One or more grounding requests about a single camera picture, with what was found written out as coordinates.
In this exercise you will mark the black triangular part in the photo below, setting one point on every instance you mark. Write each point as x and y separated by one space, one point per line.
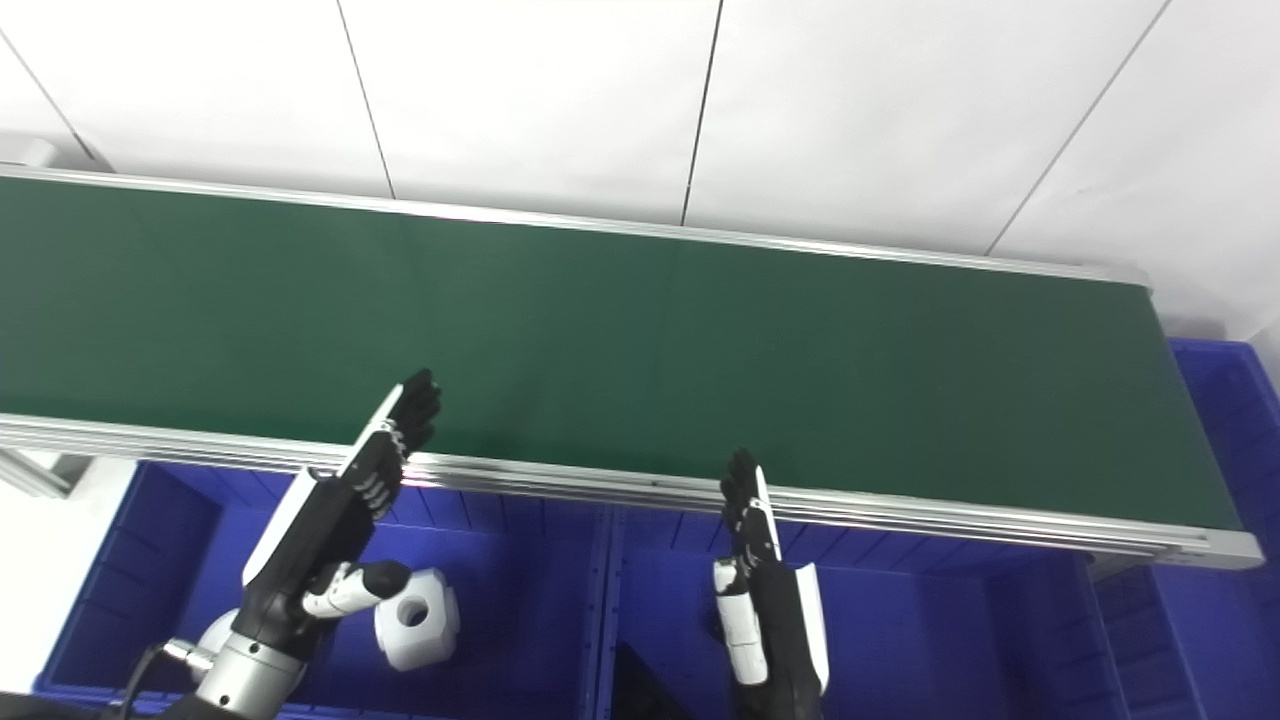
645 690

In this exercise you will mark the green conveyor belt aluminium frame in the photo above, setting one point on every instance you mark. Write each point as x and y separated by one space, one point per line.
650 370

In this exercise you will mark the aluminium conveyor support leg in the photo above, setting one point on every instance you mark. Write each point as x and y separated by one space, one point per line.
40 475

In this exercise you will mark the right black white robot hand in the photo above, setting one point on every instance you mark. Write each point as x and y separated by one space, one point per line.
785 630

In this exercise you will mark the blue plastic bin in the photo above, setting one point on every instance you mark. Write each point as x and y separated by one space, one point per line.
1220 600
520 620
930 640

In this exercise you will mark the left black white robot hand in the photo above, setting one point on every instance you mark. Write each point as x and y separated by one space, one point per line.
320 540

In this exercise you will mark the white round holed plastic part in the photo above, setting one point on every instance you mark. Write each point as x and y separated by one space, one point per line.
215 635
435 635

